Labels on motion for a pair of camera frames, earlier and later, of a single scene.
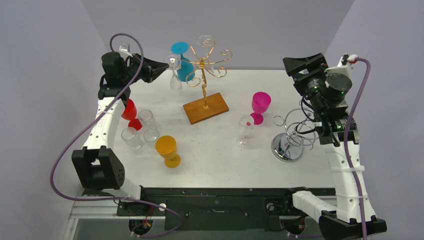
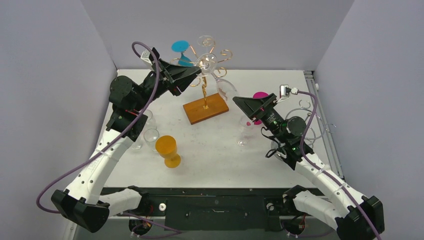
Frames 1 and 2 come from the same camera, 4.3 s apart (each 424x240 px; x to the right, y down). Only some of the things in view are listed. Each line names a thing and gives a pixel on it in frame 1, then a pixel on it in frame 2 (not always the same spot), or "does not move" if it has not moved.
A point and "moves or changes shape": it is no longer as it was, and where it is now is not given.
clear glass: [151, 135] does not move
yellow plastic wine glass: [166, 146] does not move
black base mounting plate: [217, 209] does not move
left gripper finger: [152, 69] → [181, 74]
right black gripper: [305, 72] → [263, 108]
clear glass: [175, 63] moves or changes shape
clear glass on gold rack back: [206, 41] does not move
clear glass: [146, 119] does not move
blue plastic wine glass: [186, 72] does not move
